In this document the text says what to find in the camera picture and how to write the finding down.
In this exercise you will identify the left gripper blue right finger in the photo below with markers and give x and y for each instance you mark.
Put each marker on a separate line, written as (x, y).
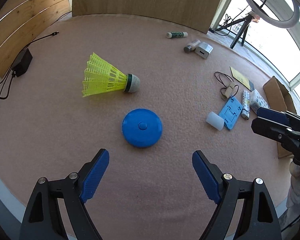
(258, 218)

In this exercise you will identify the black power adapter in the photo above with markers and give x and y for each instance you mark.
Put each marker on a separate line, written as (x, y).
(22, 63)

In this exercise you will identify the white ring light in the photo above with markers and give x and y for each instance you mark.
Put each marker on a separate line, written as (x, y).
(284, 14)

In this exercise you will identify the brown cardboard box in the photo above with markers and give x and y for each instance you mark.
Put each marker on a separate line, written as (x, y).
(278, 96)

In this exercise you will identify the patterned white lighter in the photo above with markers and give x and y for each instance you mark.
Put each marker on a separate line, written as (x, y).
(245, 105)

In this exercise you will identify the black tripod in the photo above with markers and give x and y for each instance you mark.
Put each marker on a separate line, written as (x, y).
(242, 30)

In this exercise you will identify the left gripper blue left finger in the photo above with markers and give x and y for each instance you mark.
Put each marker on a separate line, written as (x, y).
(42, 218)

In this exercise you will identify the yellow black ruler card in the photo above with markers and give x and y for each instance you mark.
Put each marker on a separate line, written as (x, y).
(242, 79)

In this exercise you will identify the white usb charger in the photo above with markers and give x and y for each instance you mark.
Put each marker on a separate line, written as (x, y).
(203, 50)

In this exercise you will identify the pine slat wooden panel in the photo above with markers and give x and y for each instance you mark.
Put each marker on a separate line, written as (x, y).
(21, 21)

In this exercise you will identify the green white glue stick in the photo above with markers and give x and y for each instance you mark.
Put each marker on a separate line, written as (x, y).
(176, 34)

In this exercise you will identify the patterned white tissue pack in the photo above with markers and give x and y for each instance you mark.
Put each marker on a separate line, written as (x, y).
(257, 101)

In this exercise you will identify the blue plastic phone stand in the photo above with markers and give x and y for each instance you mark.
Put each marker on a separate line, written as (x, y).
(231, 112)

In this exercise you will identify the yellow plastic shuttlecock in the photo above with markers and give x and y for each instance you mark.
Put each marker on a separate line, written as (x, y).
(101, 77)

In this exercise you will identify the blue round tape measure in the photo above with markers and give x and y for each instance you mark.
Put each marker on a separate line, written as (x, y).
(142, 128)

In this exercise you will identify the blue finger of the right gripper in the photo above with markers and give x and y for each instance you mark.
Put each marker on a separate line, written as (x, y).
(273, 115)
(269, 129)

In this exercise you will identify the gloved right hand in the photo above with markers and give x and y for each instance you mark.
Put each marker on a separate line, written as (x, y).
(294, 190)

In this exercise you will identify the small pink grey-capped bottle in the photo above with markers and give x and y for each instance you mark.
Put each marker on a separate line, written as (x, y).
(192, 46)

